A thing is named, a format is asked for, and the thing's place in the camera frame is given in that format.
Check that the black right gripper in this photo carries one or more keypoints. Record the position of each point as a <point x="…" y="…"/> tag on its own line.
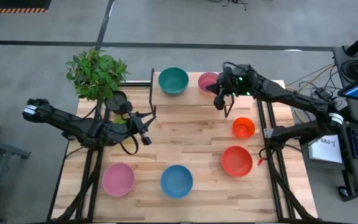
<point x="238" y="84"/>

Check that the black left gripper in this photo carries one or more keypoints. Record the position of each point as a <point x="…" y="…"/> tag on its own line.
<point x="134" y="124"/>

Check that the small purple bowl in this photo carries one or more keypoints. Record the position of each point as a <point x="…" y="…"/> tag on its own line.
<point x="205" y="81"/>

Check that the small lime green bowl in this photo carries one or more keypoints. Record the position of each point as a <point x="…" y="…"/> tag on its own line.
<point x="120" y="120"/>

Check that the small orange bowl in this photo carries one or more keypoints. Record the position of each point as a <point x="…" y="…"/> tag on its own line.
<point x="243" y="128"/>

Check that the large teal bowl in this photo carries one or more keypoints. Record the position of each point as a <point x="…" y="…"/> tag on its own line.
<point x="173" y="81"/>

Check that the large blue bowl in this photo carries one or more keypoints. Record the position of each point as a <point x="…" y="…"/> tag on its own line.
<point x="176" y="181"/>

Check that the large pink bowl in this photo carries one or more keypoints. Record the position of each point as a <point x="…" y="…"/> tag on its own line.
<point x="118" y="179"/>

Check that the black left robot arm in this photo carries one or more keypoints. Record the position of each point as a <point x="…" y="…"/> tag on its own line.
<point x="73" y="126"/>

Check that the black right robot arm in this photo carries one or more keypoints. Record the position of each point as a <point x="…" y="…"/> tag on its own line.
<point x="291" y="96"/>

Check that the wooden shelf with black legs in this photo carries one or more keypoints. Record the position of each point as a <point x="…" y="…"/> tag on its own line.
<point x="191" y="98"/>

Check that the black plant pot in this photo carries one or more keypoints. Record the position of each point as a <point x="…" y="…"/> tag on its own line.
<point x="114" y="101"/>

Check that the large red-orange bowl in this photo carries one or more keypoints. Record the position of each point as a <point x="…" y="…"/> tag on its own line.
<point x="237" y="161"/>

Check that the green leafy potted plant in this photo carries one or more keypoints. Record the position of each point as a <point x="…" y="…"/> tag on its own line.
<point x="96" y="74"/>

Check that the small red clip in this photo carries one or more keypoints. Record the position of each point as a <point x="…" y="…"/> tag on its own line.
<point x="260" y="161"/>

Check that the black power adapter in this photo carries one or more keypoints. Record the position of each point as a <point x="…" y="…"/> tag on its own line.
<point x="323" y="93"/>

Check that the white printed paper sheet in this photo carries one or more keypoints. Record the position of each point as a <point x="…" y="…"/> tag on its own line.
<point x="325" y="151"/>

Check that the black mat with hazard stripe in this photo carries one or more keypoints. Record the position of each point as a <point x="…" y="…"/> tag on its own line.
<point x="11" y="4"/>

